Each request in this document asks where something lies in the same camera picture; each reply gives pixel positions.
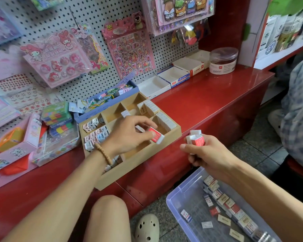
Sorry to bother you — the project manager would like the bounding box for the person's right hand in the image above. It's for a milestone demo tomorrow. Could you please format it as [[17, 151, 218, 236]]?
[[180, 133, 240, 184]]

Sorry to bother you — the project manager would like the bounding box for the person's left hand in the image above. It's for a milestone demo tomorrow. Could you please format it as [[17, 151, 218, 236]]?
[[100, 116, 158, 158]]

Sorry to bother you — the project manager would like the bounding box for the handful of boxed erasers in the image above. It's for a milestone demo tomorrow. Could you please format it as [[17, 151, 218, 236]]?
[[186, 129, 207, 148]]

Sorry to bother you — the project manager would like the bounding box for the red label eraser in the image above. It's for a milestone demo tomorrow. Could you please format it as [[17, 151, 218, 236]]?
[[147, 127, 165, 145]]

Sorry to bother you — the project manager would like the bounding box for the wooden compartment tray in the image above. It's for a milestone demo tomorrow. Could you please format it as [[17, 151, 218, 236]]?
[[74, 92, 182, 191]]

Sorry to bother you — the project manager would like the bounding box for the clear plastic storage bin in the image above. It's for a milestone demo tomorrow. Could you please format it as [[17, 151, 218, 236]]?
[[166, 166, 282, 242]]

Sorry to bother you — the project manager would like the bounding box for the blue white eraser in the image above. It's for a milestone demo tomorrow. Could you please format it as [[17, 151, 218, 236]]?
[[180, 209, 193, 223]]

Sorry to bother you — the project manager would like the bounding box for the person's left forearm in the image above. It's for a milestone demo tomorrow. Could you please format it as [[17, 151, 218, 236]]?
[[2, 151, 114, 242]]

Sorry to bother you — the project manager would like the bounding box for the person's right forearm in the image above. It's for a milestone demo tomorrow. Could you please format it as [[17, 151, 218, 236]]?
[[227, 164, 303, 242]]

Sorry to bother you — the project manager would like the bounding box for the blue box of trinkets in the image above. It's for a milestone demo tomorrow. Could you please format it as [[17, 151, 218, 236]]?
[[68, 73, 140, 124]]

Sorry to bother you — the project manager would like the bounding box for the white tray box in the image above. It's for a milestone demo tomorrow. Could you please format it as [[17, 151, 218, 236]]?
[[173, 49, 212, 77], [157, 65, 191, 89], [136, 75, 171, 100]]

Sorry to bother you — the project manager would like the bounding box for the person's left leg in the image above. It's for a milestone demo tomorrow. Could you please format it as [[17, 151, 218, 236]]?
[[82, 195, 132, 242]]

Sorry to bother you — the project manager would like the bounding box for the person's left cream clog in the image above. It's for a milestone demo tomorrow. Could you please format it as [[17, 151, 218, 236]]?
[[134, 213, 160, 242]]

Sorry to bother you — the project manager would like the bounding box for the yellow orange toy box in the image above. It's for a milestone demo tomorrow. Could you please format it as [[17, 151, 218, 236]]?
[[0, 127, 25, 153]]

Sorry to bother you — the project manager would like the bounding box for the red display counter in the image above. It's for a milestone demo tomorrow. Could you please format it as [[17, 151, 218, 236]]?
[[0, 64, 276, 242]]

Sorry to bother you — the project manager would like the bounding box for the stack of colourful packs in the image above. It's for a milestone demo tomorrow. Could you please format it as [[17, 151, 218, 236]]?
[[40, 102, 75, 139]]

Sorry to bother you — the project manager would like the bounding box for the black stool red cushion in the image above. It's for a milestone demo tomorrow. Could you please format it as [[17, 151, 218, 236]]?
[[270, 156, 303, 207]]

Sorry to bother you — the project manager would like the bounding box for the pink sticker pack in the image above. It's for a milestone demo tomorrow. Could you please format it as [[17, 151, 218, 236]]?
[[101, 12, 156, 80], [19, 29, 92, 89]]

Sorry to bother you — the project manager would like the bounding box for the green edged sticker pack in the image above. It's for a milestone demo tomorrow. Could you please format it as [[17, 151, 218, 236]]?
[[71, 23, 111, 75]]

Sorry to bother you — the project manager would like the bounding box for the round clear plastic jar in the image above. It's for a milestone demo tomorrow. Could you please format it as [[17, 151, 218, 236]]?
[[208, 47, 239, 76]]

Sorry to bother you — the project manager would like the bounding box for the pink tray of trinkets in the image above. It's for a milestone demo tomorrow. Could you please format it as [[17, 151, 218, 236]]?
[[0, 112, 42, 174]]

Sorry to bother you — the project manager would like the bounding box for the red patterned sticker sheet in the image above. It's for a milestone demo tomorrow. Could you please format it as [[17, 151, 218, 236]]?
[[0, 73, 61, 116]]

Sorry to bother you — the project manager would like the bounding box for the red folded cloth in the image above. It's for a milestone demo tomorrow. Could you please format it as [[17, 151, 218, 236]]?
[[0, 156, 30, 175]]

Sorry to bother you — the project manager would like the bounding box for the clear bag of colourful toys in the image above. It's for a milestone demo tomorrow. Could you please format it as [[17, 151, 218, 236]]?
[[174, 20, 210, 47]]

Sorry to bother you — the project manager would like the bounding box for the pastel cartoon sticker pack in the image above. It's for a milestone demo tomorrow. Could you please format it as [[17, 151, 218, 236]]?
[[0, 90, 21, 132]]

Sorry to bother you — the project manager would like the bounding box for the white pegboard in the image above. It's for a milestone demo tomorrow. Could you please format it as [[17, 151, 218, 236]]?
[[0, 0, 215, 144]]

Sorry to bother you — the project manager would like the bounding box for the pale pink card pack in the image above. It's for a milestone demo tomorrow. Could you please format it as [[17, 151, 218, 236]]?
[[0, 45, 31, 84]]

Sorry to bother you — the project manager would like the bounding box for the white side shelf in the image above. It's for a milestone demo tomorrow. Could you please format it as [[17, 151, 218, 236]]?
[[238, 0, 303, 70]]

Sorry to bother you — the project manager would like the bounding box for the clear glitter sticker sheet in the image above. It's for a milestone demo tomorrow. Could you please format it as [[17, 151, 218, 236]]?
[[0, 0, 23, 48]]

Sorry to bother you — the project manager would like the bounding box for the beaded wooden bracelet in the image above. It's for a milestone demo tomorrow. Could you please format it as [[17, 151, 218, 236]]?
[[93, 143, 113, 167]]

